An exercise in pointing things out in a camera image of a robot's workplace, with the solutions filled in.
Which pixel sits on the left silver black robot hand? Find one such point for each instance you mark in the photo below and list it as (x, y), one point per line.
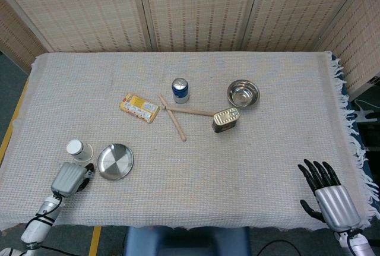
(66, 178)

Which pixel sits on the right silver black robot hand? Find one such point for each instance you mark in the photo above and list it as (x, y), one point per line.
(337, 205)

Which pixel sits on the white paper cup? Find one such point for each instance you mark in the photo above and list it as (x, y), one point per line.
(77, 149)

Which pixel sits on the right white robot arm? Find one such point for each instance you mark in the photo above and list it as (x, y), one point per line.
(360, 245)

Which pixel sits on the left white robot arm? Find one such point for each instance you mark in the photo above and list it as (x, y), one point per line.
(35, 229)

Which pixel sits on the round steel plate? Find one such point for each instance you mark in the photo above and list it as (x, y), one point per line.
(115, 162)

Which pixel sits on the yellow snack box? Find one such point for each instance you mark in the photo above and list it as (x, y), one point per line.
(139, 108)

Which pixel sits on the wooden stick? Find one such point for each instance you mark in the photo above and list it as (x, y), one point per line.
(193, 111)
(175, 122)

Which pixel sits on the beige woven tablecloth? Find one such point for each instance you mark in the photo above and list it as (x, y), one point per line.
(207, 173)

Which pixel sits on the gold rectangular meat tin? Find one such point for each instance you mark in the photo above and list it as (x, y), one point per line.
(225, 120)

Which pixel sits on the blue silver soda can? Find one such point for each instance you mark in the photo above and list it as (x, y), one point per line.
(180, 91)

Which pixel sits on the small steel bowl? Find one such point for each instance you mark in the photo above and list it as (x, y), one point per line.
(243, 93)

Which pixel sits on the woven folding screen panel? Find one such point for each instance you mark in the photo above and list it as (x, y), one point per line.
(202, 9)
(15, 39)
(77, 9)
(302, 9)
(353, 45)

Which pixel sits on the white bracket stand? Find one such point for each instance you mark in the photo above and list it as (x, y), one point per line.
(366, 115)

